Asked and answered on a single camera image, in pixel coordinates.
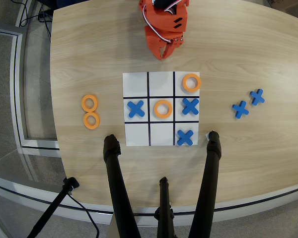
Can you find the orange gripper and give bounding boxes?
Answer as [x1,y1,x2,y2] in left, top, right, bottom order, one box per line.
[144,4,189,61]

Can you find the orange foam ring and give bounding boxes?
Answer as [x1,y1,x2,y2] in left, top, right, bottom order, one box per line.
[81,94,99,113]
[182,73,202,93]
[83,112,101,130]
[153,99,173,119]

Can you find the white tic-tac-toe grid sheet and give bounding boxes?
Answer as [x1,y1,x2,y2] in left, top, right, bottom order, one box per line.
[122,71,201,147]

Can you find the blue foam cross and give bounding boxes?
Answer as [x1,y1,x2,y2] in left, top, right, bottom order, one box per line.
[232,100,250,119]
[176,129,195,146]
[127,100,146,119]
[249,88,266,106]
[182,98,200,116]

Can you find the short black tripod leg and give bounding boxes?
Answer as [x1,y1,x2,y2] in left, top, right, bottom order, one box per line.
[153,176,177,238]

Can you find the thin black stand pole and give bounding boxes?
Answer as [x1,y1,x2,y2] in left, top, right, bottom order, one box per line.
[26,177,80,238]

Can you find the black floor cable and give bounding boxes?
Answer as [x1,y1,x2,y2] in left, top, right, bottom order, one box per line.
[18,0,44,28]
[37,3,53,38]

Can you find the grey metal floor frame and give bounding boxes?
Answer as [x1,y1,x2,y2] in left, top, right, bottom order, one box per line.
[0,27,61,151]

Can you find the black camera tripod legs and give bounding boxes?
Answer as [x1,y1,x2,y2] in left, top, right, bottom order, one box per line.
[0,173,298,228]

